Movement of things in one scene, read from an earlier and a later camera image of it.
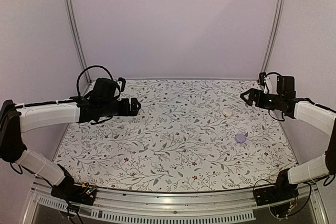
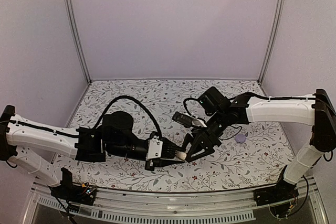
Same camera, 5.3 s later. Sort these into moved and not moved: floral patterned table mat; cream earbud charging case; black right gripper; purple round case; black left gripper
Moved: black left gripper; black right gripper; cream earbud charging case
Not moved: purple round case; floral patterned table mat
